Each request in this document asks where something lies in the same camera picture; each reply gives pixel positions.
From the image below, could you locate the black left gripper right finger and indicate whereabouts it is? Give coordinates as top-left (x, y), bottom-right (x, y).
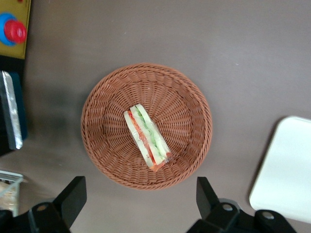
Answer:
top-left (186, 176), bottom-right (297, 233)

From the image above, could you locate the yellow control panel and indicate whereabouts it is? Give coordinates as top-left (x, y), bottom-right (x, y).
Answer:
top-left (0, 0), bottom-right (32, 60)

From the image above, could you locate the cream plastic tray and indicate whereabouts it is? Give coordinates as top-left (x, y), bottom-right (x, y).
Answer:
top-left (249, 116), bottom-right (311, 224)

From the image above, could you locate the clear cracker snack bag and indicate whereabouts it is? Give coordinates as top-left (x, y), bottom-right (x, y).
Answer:
top-left (0, 181), bottom-right (19, 212)

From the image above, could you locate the red emergency stop button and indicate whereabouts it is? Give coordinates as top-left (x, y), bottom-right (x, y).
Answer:
top-left (0, 12), bottom-right (27, 47)

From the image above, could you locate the black sealing machine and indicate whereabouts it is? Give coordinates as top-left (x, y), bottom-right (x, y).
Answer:
top-left (0, 0), bottom-right (32, 157)

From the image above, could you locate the triangle sandwich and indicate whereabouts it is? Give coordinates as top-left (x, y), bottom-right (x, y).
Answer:
top-left (123, 103), bottom-right (173, 173)

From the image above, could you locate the white wire rack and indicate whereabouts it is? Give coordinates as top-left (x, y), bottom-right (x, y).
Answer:
top-left (0, 169), bottom-right (24, 217)

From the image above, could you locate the round brown wicker basket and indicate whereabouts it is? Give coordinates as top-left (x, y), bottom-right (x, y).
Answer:
top-left (81, 63), bottom-right (213, 190)

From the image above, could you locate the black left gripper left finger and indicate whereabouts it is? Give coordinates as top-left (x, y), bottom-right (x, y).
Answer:
top-left (0, 176), bottom-right (87, 233)

